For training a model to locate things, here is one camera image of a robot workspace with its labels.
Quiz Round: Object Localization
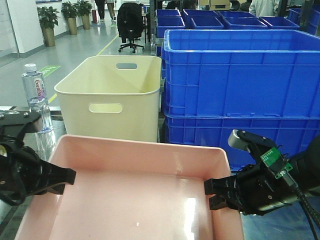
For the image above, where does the black office chair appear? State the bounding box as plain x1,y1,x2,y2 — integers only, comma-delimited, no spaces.
116,2,145,53

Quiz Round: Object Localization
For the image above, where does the large blue crate top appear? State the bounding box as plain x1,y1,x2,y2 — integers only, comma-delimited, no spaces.
162,29,320,118

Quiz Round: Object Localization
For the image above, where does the potted plant middle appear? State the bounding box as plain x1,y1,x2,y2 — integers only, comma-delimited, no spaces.
61,1,78,35

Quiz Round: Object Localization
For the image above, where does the potted plant far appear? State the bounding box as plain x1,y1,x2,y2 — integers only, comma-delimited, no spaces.
76,0,93,30

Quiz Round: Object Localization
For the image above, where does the blue bin far right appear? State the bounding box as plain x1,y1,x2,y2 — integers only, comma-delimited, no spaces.
218,11,299,30

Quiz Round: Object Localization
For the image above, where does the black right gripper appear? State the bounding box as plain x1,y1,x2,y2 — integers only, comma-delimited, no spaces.
204,164,298,216

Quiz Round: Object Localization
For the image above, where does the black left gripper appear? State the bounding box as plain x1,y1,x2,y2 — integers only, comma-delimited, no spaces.
0,136,76,206

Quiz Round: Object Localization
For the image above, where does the blue bin far left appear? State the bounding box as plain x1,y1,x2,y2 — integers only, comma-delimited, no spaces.
156,9,186,39

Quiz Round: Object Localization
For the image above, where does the blue bin far middle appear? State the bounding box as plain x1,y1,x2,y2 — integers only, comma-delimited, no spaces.
181,9,225,30

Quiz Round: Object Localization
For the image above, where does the cream plastic basket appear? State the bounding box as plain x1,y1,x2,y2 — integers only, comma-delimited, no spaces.
54,55,162,142

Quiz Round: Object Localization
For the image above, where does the potted plant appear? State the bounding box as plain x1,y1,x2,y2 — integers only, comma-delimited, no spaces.
37,6,59,47
61,1,78,35
76,0,93,30

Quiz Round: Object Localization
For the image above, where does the large blue crate bottom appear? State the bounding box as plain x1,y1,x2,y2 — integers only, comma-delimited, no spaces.
164,112,320,171

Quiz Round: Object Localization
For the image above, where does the potted plant near left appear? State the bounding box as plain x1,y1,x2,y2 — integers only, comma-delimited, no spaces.
37,6,59,47

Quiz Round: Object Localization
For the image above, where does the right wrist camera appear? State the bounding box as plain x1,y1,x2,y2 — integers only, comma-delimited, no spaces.
227,129,277,163

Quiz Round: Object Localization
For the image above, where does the clear water bottle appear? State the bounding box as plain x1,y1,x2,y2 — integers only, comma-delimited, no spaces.
21,63,56,161

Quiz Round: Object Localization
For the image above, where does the large blue crate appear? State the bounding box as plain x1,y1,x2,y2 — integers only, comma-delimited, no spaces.
162,29,320,118
164,112,320,171

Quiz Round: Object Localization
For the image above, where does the blue bin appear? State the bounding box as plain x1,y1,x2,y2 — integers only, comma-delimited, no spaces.
218,11,299,30
156,9,186,39
181,9,225,30

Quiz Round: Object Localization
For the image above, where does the black braided cable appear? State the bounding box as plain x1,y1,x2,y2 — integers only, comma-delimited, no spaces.
282,172,320,240

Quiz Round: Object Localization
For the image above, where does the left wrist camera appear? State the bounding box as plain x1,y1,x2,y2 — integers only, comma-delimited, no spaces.
0,110,44,141

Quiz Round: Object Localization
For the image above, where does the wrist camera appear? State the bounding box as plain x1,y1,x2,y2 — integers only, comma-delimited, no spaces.
0,110,44,141
227,129,277,163

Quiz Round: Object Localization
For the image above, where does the green circuit board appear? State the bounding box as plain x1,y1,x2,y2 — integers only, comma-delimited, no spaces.
260,147,293,179

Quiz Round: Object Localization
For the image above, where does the pink plastic bin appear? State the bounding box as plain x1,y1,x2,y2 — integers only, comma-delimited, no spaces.
16,135,244,240

